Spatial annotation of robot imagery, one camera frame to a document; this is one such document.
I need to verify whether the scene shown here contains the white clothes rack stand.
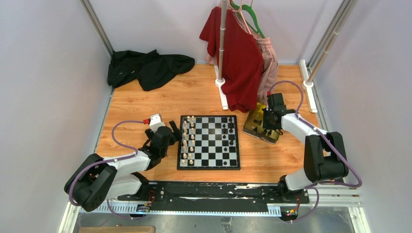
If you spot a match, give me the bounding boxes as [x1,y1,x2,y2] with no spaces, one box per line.
[215,0,229,110]

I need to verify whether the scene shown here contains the black white chess board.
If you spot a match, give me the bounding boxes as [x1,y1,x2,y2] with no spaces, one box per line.
[177,115,241,170]

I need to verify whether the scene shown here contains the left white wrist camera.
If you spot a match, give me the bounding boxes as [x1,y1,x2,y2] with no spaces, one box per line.
[149,114,165,133]

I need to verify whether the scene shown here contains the right white rack foot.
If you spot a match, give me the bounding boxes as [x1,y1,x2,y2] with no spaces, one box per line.
[298,0,358,114]

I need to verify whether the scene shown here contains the black cloth pile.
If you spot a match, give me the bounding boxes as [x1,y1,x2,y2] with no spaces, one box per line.
[107,50,195,91]

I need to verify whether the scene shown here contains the yellow metal tin box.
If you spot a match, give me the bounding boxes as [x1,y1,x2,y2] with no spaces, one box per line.
[242,102,283,144]

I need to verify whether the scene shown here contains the white chess pieces rows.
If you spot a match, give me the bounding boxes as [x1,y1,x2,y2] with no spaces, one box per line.
[180,116,195,167]

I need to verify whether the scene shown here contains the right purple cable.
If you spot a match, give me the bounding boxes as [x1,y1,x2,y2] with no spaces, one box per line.
[266,80,363,222]

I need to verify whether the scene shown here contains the red shirt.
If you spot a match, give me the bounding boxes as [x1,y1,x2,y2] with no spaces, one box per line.
[199,6,265,113]

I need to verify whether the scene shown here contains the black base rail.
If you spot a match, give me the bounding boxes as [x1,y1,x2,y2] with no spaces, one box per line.
[116,181,309,215]

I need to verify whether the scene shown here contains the pink garment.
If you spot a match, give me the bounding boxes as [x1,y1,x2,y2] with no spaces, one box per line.
[199,1,279,104]

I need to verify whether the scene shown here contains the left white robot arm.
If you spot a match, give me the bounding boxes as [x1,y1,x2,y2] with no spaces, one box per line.
[64,119,182,212]

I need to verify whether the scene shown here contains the green clothes hanger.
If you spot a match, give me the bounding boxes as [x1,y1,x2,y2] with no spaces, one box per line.
[229,0,266,38]

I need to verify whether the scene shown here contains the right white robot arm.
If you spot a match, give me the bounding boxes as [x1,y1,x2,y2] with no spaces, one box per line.
[263,93,349,203]

